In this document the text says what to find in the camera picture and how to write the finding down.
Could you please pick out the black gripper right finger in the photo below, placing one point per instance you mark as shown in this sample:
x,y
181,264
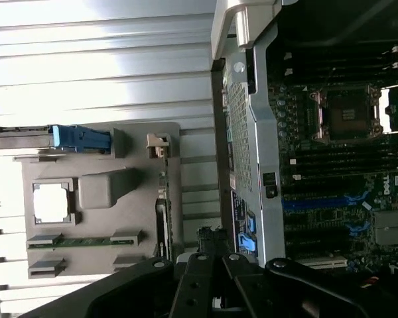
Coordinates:
x,y
248,291

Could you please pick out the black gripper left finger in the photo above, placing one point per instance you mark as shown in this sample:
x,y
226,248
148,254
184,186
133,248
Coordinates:
x,y
192,285

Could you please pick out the blue card retention clip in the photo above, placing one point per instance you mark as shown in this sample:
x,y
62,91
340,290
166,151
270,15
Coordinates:
x,y
247,245
251,222

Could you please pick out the white expansion slot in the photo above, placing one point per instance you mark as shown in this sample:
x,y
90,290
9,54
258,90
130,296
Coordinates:
x,y
321,263

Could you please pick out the dark case label sticker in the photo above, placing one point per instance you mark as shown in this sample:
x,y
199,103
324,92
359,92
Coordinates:
x,y
238,212

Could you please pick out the green motherboard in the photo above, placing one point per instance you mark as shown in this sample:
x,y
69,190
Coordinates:
x,y
321,218

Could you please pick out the blue expansion slot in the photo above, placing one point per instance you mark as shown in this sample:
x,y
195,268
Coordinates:
x,y
315,202

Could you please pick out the grey plastic parts rack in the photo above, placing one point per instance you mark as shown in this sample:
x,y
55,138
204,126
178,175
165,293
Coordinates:
x,y
96,225

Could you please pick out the green RAM stick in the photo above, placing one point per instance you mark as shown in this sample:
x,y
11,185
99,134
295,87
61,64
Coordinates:
x,y
86,242

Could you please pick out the black slot with blue latch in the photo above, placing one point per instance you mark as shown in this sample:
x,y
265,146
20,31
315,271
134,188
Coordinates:
x,y
358,228

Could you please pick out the black RAM slot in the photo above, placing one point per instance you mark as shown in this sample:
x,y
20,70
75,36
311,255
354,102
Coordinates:
x,y
345,177
345,169
396,49
397,65
345,154
288,55
345,161
289,71

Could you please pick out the grey chipset heat sink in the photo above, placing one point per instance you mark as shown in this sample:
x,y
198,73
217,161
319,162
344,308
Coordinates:
x,y
391,228

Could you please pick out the silver CPU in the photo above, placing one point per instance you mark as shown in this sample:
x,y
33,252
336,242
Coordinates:
x,y
51,202

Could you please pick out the open black PC case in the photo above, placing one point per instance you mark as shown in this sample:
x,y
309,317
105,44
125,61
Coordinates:
x,y
265,116

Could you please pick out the hard disk in blue caddy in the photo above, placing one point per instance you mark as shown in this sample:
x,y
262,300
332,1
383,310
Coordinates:
x,y
66,137

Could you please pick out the CPU socket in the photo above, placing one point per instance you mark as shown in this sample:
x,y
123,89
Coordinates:
x,y
346,114

